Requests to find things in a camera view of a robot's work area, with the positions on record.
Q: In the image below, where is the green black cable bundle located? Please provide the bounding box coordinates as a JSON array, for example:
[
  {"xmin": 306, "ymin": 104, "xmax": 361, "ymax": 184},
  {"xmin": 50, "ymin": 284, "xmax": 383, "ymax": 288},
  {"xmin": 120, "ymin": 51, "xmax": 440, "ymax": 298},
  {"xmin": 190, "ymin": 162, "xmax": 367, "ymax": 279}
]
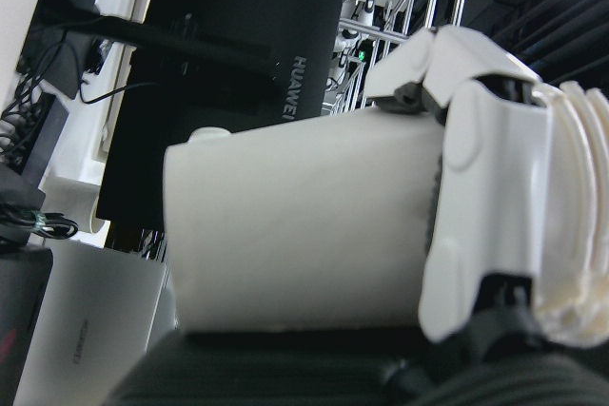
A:
[{"xmin": 0, "ymin": 205, "xmax": 80, "ymax": 242}]

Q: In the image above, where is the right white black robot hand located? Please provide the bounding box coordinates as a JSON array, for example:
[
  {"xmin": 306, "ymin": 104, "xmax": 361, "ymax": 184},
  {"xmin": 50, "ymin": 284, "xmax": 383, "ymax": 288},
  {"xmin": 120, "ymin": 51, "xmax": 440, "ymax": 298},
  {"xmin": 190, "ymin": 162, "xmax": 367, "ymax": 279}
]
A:
[{"xmin": 108, "ymin": 24, "xmax": 609, "ymax": 406}]

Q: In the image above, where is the black red device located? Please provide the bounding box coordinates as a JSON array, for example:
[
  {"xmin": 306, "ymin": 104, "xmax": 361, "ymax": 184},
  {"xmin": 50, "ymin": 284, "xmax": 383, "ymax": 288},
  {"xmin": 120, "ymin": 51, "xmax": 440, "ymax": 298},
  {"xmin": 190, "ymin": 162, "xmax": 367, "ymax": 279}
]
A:
[{"xmin": 0, "ymin": 246, "xmax": 54, "ymax": 381}]

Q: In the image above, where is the black box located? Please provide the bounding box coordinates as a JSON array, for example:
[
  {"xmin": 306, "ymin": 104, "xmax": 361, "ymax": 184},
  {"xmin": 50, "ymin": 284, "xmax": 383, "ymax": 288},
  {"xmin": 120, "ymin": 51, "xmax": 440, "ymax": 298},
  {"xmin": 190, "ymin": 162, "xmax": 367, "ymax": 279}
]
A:
[{"xmin": 11, "ymin": 91, "xmax": 71, "ymax": 188}]

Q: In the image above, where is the beige paper cup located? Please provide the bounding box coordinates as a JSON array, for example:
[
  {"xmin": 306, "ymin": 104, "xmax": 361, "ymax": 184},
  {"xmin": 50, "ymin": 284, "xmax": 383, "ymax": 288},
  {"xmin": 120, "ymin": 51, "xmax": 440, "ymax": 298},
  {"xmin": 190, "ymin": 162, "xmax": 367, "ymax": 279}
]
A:
[{"xmin": 161, "ymin": 104, "xmax": 446, "ymax": 335}]

